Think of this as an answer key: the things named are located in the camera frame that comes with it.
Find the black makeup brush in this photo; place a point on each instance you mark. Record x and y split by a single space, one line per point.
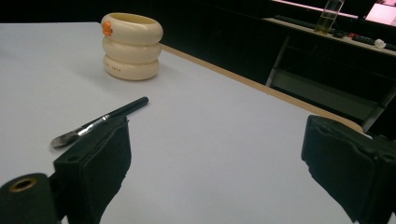
121 110

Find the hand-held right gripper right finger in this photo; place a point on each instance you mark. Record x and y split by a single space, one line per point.
348 168

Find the dark side table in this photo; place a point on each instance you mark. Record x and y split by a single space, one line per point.
330 37

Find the glass bottle of yellow liquid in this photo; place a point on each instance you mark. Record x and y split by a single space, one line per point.
327 18

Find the lit monitor screen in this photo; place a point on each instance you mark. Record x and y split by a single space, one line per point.
381 12

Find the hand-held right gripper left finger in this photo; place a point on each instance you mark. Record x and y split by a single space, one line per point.
93 168

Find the metal frame stand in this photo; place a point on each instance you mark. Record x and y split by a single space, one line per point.
327 90

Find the small white object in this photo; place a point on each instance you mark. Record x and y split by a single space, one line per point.
379 43

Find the cream ringed brush holder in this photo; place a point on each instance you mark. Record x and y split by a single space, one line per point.
132 46

